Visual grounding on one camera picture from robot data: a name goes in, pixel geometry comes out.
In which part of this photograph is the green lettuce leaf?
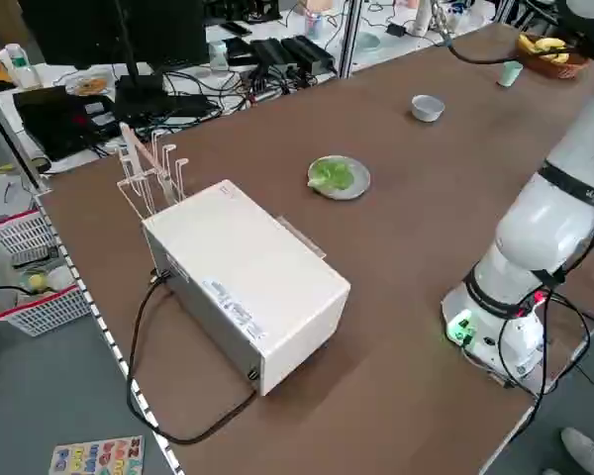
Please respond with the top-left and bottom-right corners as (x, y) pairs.
(308, 156), (356, 192)

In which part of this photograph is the pale green cup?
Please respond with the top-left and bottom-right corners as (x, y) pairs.
(497, 59), (523, 89)

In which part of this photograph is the larger grey dish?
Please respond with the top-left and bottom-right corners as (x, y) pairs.
(306, 154), (372, 202)

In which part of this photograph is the smaller grey bowl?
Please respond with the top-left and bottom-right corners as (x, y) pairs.
(409, 93), (446, 124)

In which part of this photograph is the cup of pens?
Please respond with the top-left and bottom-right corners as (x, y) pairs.
(304, 9), (326, 41)

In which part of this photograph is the white toaster oven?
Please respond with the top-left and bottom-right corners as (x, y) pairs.
(141, 178), (352, 398)

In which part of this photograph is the black power adapter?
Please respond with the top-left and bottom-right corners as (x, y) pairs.
(249, 38), (301, 75)
(225, 35), (253, 68)
(279, 35), (338, 75)

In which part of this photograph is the cardboard box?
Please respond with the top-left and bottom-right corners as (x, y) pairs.
(296, 0), (336, 16)

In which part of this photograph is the white basket red rim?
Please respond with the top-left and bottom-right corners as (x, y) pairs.
(0, 208), (93, 337)

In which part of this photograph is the plate of cookies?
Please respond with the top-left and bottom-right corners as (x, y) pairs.
(64, 73), (111, 98)

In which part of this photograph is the colourful alphabet puzzle board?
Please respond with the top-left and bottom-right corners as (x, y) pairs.
(48, 434), (146, 475)

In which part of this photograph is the black monitor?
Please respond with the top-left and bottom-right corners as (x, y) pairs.
(17, 0), (212, 118)

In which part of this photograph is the brown wicker basket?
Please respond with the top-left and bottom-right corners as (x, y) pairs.
(517, 34), (591, 80)

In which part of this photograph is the yellow banana bunch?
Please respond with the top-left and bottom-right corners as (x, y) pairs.
(518, 33), (573, 64)

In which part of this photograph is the clear bottle white cap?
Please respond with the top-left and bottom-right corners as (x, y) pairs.
(0, 43), (41, 91)

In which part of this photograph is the person's shoe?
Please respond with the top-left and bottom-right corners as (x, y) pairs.
(559, 426), (594, 475)

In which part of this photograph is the white wire dish rack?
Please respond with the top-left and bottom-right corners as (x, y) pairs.
(116, 121), (190, 222)

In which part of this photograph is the black oven power cable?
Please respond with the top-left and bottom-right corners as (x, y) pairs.
(125, 270), (259, 445)

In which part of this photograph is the black loose cable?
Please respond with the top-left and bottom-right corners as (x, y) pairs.
(443, 37), (583, 65)

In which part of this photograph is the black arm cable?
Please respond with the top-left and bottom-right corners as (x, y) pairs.
(494, 113), (594, 412)

